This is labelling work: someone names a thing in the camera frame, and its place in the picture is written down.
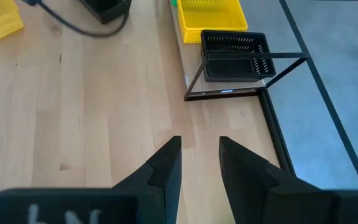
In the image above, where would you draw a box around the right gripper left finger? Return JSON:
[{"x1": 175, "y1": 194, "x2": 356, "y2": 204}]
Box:
[{"x1": 0, "y1": 135, "x2": 183, "y2": 224}]

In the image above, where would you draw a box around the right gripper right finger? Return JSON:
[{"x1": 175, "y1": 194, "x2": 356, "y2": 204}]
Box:
[{"x1": 218, "y1": 136, "x2": 358, "y2": 224}]

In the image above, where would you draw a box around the black plastic basket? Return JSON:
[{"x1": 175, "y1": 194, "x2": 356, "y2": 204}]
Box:
[
  {"x1": 200, "y1": 29, "x2": 277, "y2": 83},
  {"x1": 78, "y1": 0, "x2": 133, "y2": 26}
]

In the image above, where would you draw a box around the black aluminium table frame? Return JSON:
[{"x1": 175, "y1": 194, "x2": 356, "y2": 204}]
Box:
[{"x1": 257, "y1": 86, "x2": 295, "y2": 175}]

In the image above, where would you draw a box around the black metal shelf end frame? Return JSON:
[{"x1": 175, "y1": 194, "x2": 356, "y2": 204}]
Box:
[{"x1": 183, "y1": 51, "x2": 311, "y2": 102}]

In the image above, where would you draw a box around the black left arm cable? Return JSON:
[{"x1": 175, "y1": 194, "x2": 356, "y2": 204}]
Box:
[{"x1": 20, "y1": 0, "x2": 131, "y2": 39}]

